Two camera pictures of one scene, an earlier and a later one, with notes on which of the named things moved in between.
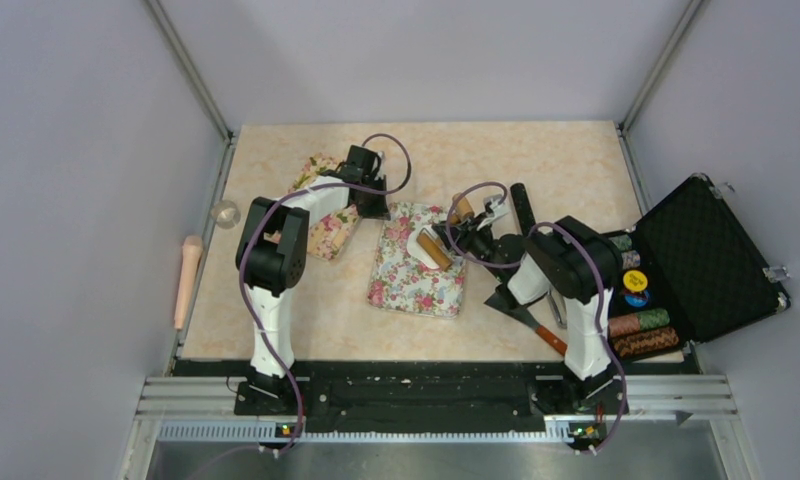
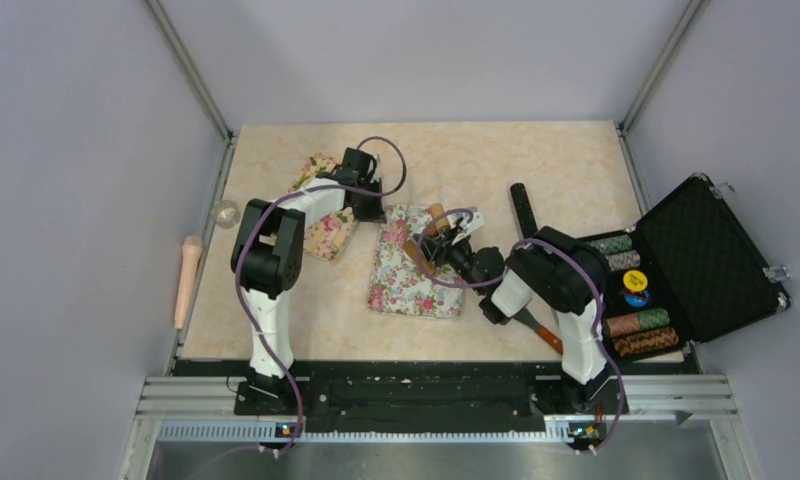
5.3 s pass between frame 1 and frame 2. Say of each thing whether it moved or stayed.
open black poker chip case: stayed
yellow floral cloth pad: stayed
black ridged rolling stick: stayed
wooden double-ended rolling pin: moved
